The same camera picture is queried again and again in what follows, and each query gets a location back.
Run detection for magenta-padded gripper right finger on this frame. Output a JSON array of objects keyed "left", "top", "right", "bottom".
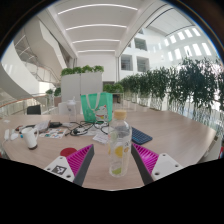
[{"left": 130, "top": 143, "right": 184, "bottom": 186}]

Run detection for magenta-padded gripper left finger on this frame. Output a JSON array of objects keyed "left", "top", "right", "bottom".
[{"left": 43, "top": 143, "right": 95, "bottom": 187}]

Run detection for clear drink bottle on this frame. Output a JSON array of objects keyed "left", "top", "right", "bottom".
[{"left": 107, "top": 109, "right": 133, "bottom": 178}]

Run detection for flat round red coaster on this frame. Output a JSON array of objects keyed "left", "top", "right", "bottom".
[{"left": 59, "top": 147, "right": 78, "bottom": 158}]

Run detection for dark blue keyboard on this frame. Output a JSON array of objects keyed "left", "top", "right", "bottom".
[{"left": 130, "top": 126, "right": 154, "bottom": 146}]

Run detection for white paper leaflet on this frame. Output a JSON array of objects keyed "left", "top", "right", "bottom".
[{"left": 92, "top": 132, "right": 110, "bottom": 145}]

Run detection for black flat pouch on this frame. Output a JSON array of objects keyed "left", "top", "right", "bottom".
[{"left": 49, "top": 121, "right": 63, "bottom": 129}]

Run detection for clear shaker bottle, white lid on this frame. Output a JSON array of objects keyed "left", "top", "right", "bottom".
[{"left": 66, "top": 97, "right": 78, "bottom": 123}]

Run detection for grey paper packet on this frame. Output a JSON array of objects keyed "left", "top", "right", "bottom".
[{"left": 33, "top": 119, "right": 52, "bottom": 133}]

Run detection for white ceramic mug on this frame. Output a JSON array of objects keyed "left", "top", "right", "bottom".
[{"left": 21, "top": 127, "right": 40, "bottom": 150}]

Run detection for green tote bag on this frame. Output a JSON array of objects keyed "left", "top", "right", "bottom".
[{"left": 80, "top": 92, "right": 114, "bottom": 124}]

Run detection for white chair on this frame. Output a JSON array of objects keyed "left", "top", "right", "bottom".
[{"left": 58, "top": 100, "right": 83, "bottom": 116}]

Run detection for black flat notebook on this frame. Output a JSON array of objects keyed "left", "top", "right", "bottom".
[{"left": 14, "top": 124, "right": 36, "bottom": 132}]

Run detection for black office chair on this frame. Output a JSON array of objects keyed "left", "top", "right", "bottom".
[{"left": 26, "top": 104, "right": 42, "bottom": 116}]

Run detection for small potted plants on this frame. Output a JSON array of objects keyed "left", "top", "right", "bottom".
[{"left": 45, "top": 87, "right": 63, "bottom": 108}]

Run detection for white planter cabinet with plants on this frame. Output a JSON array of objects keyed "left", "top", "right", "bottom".
[{"left": 60, "top": 64, "right": 105, "bottom": 103}]

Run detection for glass railing with wooden handrail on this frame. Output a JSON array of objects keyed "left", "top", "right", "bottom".
[{"left": 0, "top": 92, "right": 56, "bottom": 118}]

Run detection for row of green trees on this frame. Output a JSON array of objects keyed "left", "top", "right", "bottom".
[{"left": 116, "top": 58, "right": 224, "bottom": 114}]

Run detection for ceiling strip lights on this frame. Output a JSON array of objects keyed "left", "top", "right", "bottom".
[{"left": 57, "top": 3, "right": 139, "bottom": 54}]

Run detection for black coiled cable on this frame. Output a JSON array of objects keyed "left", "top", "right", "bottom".
[{"left": 63, "top": 120, "right": 110, "bottom": 137}]

